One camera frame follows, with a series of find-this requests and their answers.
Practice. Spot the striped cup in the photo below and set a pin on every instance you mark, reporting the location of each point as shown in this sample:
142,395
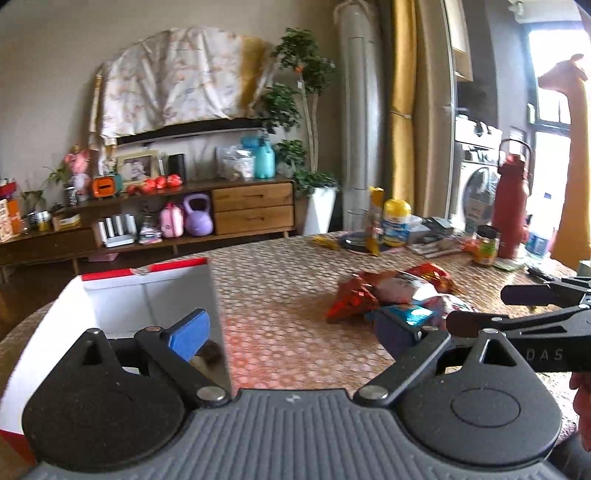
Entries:
71,196

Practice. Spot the clear plastic water bottle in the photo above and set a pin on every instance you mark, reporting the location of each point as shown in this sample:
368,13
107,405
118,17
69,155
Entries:
540,230

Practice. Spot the crumpled yellow wrapper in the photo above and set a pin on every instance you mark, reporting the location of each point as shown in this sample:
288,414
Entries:
325,241

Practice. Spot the white red drink pouch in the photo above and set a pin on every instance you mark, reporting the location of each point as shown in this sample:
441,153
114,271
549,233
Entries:
455,304

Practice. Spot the black cylinder speaker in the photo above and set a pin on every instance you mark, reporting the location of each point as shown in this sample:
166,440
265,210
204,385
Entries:
177,167

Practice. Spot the white triangular snack packet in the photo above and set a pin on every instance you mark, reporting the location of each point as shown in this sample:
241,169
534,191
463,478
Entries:
406,288

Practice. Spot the white washing machine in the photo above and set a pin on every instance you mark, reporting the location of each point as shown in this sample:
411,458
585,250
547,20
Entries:
478,180

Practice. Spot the green potted tree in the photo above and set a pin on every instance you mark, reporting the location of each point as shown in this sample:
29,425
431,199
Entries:
300,106

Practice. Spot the small stack of magazines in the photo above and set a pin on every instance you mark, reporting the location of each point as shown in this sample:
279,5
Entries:
150,234

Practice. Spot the stack of books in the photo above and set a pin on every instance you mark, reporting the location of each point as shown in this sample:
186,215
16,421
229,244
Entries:
436,235

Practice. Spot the round black coaster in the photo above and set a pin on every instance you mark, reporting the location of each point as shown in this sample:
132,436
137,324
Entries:
353,242

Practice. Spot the grey standing air conditioner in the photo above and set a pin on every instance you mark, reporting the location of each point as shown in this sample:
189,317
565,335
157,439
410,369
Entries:
362,115

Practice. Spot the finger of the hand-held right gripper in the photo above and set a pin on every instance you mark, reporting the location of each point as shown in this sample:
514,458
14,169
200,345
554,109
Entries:
531,294
466,322

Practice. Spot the small cardboard box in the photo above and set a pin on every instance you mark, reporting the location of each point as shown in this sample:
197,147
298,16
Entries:
66,222

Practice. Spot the dark red thermos jug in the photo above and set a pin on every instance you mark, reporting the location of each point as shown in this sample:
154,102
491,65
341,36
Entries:
510,207

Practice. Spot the purple kettlebell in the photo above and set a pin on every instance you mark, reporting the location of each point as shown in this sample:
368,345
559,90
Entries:
198,219

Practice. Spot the clear plastic bag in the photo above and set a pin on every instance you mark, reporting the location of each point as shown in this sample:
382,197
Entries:
234,164

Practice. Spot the teal plastic jug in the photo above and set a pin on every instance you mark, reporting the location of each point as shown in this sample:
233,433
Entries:
263,159

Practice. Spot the black remote control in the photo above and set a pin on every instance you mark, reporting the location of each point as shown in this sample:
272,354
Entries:
542,273

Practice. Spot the white router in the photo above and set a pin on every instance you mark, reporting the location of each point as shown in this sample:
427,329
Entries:
117,230

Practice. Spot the small leafy plant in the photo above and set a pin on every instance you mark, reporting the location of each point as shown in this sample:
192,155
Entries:
53,177

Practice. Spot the yellow curtain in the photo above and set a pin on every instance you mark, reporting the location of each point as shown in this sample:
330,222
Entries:
404,115

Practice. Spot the floral dust cover cloth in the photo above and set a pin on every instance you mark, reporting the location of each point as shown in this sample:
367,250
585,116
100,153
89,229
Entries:
175,78

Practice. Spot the orange green radio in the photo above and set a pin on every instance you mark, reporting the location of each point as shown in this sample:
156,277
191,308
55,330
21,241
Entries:
106,187

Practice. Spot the red brown foil snack packet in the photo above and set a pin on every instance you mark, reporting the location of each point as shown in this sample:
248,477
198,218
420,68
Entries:
353,295

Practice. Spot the red cardboard box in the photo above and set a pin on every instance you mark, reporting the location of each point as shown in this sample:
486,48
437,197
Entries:
152,295

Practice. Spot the person's right hand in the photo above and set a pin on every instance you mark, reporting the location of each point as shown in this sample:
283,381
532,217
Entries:
582,401

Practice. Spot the orange printed boxes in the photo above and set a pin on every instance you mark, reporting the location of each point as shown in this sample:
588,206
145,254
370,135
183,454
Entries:
9,217

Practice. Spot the glass jar with dark lid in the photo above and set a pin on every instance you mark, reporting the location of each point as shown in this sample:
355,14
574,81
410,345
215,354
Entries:
487,247

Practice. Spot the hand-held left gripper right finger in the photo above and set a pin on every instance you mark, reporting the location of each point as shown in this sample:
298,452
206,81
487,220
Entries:
392,330

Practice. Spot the pink doll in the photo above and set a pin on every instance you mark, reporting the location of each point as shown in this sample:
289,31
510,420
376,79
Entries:
78,168

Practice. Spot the white wall cabinet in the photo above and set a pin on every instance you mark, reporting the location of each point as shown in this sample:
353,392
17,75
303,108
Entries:
459,37

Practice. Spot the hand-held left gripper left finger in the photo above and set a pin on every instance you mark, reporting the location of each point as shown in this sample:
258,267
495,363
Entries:
191,332

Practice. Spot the white bottle with yellow lid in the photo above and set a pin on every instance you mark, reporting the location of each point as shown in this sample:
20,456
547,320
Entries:
396,221

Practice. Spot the yellow giraffe toy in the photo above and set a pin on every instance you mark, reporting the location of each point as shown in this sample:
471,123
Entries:
579,161

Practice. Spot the blue snack packet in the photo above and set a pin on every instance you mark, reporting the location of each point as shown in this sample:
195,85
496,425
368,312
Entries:
413,314

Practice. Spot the wooden tv cabinet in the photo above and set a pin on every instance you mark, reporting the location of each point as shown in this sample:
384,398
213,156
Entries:
251,207

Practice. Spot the framed photo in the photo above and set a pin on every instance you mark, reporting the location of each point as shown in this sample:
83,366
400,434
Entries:
137,167

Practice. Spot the tall yellow packet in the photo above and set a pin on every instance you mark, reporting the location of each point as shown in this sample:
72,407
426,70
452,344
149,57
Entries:
376,198

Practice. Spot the orange red chip bag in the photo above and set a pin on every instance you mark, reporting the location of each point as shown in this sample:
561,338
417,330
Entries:
436,274

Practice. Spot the row of red apples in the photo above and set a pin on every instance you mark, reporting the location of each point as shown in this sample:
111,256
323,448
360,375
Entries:
157,183

